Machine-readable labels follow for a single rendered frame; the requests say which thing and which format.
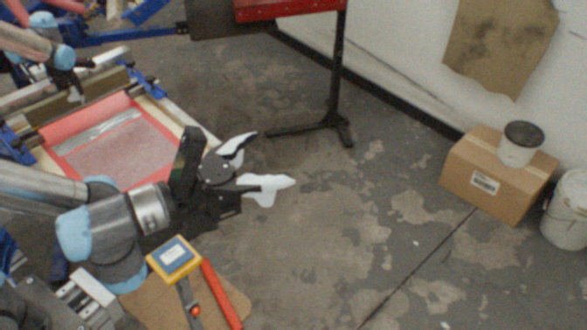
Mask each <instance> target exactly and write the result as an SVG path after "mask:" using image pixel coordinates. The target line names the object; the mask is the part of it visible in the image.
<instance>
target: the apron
mask: <svg viewBox="0 0 587 330"><path fill-rule="evenodd" d="M560 22H561V20H560V17H559V10H556V9H555V7H554V5H553V3H551V0H459V6H458V10H457V13H456V17H455V20H453V24H452V30H451V33H450V37H449V40H448V43H447V47H446V49H445V56H443V58H442V61H441V64H444V65H447V66H448V67H449V68H450V69H451V70H453V71H454V72H456V73H457V74H461V75H463V76H466V77H468V78H471V79H476V80H478V81H479V82H480V84H481V85H482V86H483V87H484V89H487V90H488V91H489V92H492V93H503V94H506V95H507V96H508V97H509V98H510V99H511V101H513V102H514V103H515V102H516V100H517V98H518V96H519V95H520V93H521V90H522V89H523V87H525V85H526V83H527V81H528V79H529V77H530V75H531V74H532V72H533V71H534V69H535V68H536V67H537V66H538V64H539V63H540V61H541V59H542V56H543V54H544V53H545V51H546V50H547V49H548V47H549V43H550V40H551V39H552V37H553V35H554V33H555V31H556V27H558V25H559V24H560Z"/></svg>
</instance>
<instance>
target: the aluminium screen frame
mask: <svg viewBox="0 0 587 330"><path fill-rule="evenodd" d="M144 95H145V96H146V97H147V98H149V99H150V100H151V101H152V102H153V103H155V104H157V105H158V106H159V107H160V108H161V109H162V110H163V111H164V112H165V113H166V114H167V115H168V116H169V117H172V118H173V119H174V120H175V121H176V122H178V123H179V124H180V125H181V127H183V128H184V127H186V125H194V127H200V125H199V124H198V123H197V122H195V121H194V120H193V119H191V117H189V115H187V114H185V113H184V112H183V111H181V110H180V108H179V107H177V106H176V105H175V104H174V103H172V102H171V101H169V100H168V99H166V98H165V97H164V98H162V99H160V100H155V99H154V98H153V97H152V96H151V95H149V93H148V92H147V91H146V93H144ZM6 123H7V124H8V125H9V127H10V128H11V129H12V132H13V133H14V132H16V131H18V129H21V128H23V127H26V126H28V125H29V124H28V123H27V121H26V119H25V117H24V114H23V113H22V114H20V115H19V116H18V117H15V118H13V119H11V120H7V121H6ZM201 129H203V131H204V133H205V135H206V136H207V138H208V142H207V146H206V147H207V148H208V149H212V148H214V147H216V146H218V145H220V144H222V143H221V141H220V140H218V139H216V138H215V137H214V136H213V135H212V134H210V133H209V132H208V131H206V130H205V129H204V128H203V127H201ZM28 167H32V168H37V169H41V170H44V169H43V168H41V166H40V165H39V164H38V163H37V162H36V163H34V164H32V165H31V166H28Z"/></svg>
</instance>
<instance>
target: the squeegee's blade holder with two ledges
mask: <svg viewBox="0 0 587 330"><path fill-rule="evenodd" d="M123 88H125V85H124V84H123V85H121V86H118V87H116V88H115V89H113V90H109V91H107V92H105V93H103V94H101V95H99V96H96V98H93V99H91V100H89V101H87V102H85V104H84V105H82V104H80V105H78V106H76V107H73V108H71V109H68V110H66V111H64V112H63V113H60V114H59V115H57V116H54V117H52V118H50V119H49V120H46V121H42V122H40V123H39V124H40V126H41V127H43V126H45V125H47V124H49V123H51V122H53V121H55V120H59V119H61V118H63V117H65V116H67V115H68V114H71V113H72V112H74V111H77V110H79V109H81V108H82V107H86V106H88V105H90V104H92V103H94V102H95V101H99V100H102V99H104V98H106V97H107V96H108V95H109V94H111V93H115V92H118V91H120V90H121V89H123Z"/></svg>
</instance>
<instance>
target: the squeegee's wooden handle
mask: <svg viewBox="0 0 587 330"><path fill-rule="evenodd" d="M130 83H131V81H130V78H129V74H128V72H127V69H126V67H124V66H123V65H122V66H120V67H117V68H115V69H113V70H111V71H109V72H105V73H103V74H101V75H98V76H96V77H94V78H92V79H89V80H87V81H84V83H82V84H81V87H82V90H83V93H85V102H87V101H89V100H91V99H93V98H96V96H99V95H101V94H103V93H105V92H107V91H109V90H113V89H115V88H116V87H118V86H121V85H123V84H124V85H128V84H130ZM71 93H72V92H70V88H69V89H67V90H65V91H64V92H61V93H58V94H55V95H53V96H51V97H49V98H47V100H42V101H40V102H39V103H37V104H35V105H32V106H30V107H27V108H24V109H22V112H23V114H24V117H25V119H26V121H27V123H28V124H29V126H31V127H32V128H34V127H37V126H39V125H40V124H39V123H40V122H42V121H46V120H49V119H50V118H52V117H54V116H57V115H59V114H60V113H63V112H64V111H66V110H68V109H71V108H73V107H76V106H78V105H80V104H81V102H80V100H78V101H74V102H69V101H68V100H67V97H68V96H69V95H71Z"/></svg>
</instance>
